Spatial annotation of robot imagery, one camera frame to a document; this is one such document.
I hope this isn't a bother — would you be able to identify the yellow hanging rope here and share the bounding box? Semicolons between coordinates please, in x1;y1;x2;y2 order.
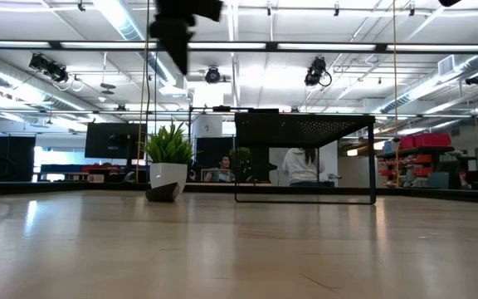
391;0;401;186

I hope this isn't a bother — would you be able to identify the small dark green plant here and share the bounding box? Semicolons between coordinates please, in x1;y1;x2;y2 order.
228;146;253;183

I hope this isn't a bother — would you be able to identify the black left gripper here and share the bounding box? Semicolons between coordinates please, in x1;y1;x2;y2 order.
149;0;224;76

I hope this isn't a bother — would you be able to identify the dark storage rack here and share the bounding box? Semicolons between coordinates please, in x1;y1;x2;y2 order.
375;145;478;189

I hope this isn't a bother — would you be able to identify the black overhead frame bar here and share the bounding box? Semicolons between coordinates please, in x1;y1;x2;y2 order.
0;40;478;54

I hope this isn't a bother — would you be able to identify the black monitor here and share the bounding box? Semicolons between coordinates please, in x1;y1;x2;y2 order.
84;122;148;159

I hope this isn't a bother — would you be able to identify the black perforated metal shelf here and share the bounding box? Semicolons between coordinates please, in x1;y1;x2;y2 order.
234;112;377;205

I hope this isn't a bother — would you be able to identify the black hanging cable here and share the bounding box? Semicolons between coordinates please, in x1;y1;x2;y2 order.
144;41;152;125

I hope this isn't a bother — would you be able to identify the white ceiling air vent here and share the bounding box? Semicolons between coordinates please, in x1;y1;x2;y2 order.
437;55;456;76

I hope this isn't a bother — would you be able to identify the black teardrop mini plate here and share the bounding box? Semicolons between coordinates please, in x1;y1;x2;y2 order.
144;181;181;203

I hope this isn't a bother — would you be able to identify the large red storage bin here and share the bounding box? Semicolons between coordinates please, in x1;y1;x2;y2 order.
413;132;452;148

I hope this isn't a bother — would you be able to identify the person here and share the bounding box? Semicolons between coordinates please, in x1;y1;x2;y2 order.
280;147;328;188
203;155;237;183

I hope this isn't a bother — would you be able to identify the green plant in white pot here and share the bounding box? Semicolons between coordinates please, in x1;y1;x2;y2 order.
141;122;194;193

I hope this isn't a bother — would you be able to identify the dark cabinet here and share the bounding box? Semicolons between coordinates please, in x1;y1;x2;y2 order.
0;135;37;183

